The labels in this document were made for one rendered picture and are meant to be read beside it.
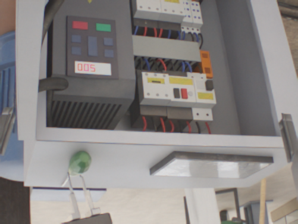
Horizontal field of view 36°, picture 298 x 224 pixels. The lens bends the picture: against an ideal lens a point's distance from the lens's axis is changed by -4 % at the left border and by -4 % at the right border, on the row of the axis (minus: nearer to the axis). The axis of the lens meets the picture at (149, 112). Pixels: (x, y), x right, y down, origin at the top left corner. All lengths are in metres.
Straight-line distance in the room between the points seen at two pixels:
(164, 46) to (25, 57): 0.46
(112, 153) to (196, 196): 0.68
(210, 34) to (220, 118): 0.18
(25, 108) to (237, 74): 0.54
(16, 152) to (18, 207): 1.77
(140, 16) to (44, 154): 0.34
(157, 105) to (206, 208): 0.57
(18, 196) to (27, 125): 2.59
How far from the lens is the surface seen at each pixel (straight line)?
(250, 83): 0.89
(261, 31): 0.78
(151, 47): 0.82
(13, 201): 3.11
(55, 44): 0.65
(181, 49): 0.84
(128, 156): 0.63
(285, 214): 5.98
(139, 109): 0.76
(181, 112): 0.78
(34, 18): 0.35
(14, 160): 1.34
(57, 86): 0.56
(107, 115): 0.71
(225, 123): 0.88
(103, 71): 0.63
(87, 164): 0.59
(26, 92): 0.45
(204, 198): 1.29
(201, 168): 0.68
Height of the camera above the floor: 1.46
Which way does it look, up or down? 24 degrees down
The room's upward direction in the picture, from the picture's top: 175 degrees clockwise
